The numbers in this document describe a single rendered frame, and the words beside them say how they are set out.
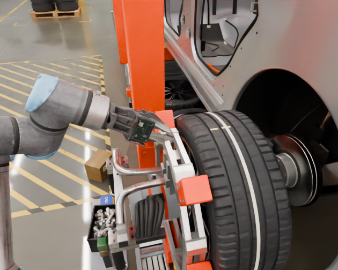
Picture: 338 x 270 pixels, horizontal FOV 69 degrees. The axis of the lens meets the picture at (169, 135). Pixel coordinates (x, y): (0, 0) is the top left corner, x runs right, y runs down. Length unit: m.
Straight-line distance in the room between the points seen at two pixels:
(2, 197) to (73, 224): 0.95
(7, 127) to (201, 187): 0.48
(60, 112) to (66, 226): 1.57
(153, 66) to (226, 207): 0.73
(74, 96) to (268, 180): 0.57
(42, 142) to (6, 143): 0.07
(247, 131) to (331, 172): 1.97
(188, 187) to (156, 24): 0.72
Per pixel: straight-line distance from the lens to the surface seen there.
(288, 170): 1.16
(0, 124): 0.64
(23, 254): 2.10
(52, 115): 0.60
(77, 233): 2.04
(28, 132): 0.65
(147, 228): 0.77
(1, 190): 1.23
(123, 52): 3.17
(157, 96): 1.25
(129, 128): 0.61
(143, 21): 1.12
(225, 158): 0.75
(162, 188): 0.96
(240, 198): 0.74
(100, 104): 0.60
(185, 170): 0.74
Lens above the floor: 1.65
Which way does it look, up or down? 37 degrees down
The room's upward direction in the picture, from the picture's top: straight up
